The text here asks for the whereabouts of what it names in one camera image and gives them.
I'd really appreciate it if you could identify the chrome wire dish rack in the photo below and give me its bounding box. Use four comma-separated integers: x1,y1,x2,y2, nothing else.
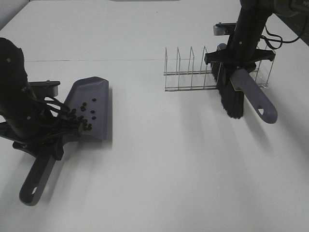
163,47,274,92

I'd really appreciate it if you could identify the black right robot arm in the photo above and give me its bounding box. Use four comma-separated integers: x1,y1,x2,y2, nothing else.
204,0,309,67

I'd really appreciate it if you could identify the pile of coffee beans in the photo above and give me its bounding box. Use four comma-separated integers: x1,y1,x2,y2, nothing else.
69,99,98,132

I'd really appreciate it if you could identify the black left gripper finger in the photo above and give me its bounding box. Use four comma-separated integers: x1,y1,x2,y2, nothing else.
52,141,64,161
60,117,83,137

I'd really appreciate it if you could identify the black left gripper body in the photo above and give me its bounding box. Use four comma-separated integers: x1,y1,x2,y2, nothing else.
0,101,72,155

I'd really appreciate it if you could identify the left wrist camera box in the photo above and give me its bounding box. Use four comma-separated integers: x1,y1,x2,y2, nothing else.
29,80,60,99

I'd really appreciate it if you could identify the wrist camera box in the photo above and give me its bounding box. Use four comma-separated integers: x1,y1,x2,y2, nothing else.
213,22,236,36
29,80,60,99

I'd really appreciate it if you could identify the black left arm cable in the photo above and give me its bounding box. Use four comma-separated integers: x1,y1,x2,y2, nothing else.
23,89,75,126

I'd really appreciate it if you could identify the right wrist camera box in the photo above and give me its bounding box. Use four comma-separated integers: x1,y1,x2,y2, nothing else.
213,22,236,36

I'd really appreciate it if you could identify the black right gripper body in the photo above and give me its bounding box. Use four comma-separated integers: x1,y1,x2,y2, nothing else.
204,26,275,67

